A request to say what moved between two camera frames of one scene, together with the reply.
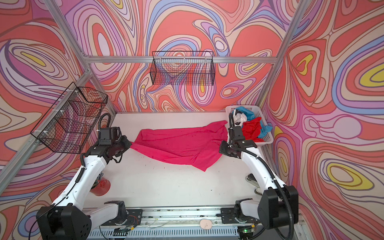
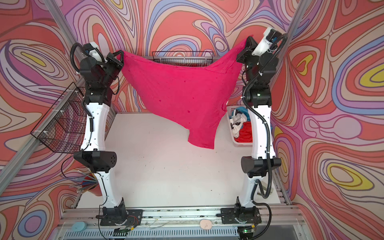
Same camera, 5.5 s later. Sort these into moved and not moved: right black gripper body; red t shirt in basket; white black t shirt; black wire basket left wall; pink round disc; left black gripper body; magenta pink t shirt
Moved: magenta pink t shirt; right black gripper body; left black gripper body
Not moved: red t shirt in basket; white black t shirt; black wire basket left wall; pink round disc
